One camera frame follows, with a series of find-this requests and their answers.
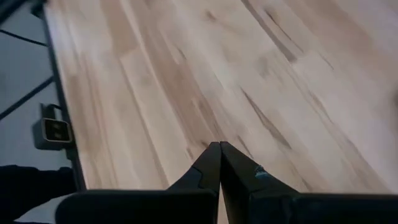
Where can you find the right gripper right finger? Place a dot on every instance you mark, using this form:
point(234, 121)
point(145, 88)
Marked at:
point(295, 210)

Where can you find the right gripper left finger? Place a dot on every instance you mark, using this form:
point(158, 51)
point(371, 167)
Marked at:
point(140, 208)

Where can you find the black aluminium table frame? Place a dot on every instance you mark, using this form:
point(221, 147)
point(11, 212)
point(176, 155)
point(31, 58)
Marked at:
point(73, 155)

